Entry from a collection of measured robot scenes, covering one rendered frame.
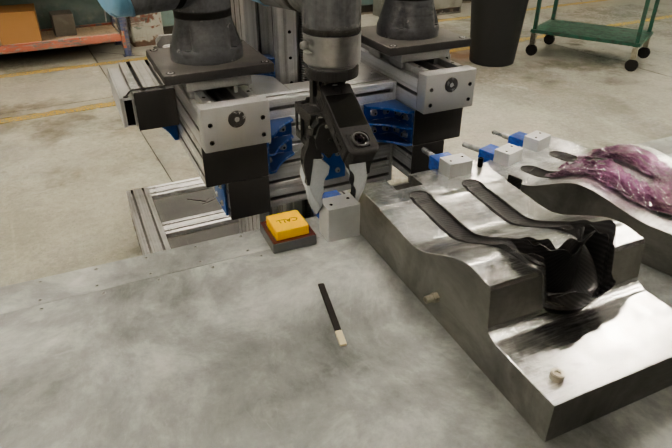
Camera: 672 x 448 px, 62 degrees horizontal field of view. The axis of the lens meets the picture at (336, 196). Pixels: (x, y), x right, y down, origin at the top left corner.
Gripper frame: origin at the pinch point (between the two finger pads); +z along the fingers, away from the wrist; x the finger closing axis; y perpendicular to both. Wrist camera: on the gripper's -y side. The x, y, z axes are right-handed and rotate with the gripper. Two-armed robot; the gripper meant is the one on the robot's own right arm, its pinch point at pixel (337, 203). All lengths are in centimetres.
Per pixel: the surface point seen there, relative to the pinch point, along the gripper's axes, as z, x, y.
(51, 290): 15.1, 41.5, 17.1
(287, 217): 11.4, 2.1, 17.1
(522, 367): 8.9, -10.5, -29.8
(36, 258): 96, 65, 160
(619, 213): 7.7, -47.5, -9.9
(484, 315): 6.4, -10.0, -22.8
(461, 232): 7.1, -19.2, -4.8
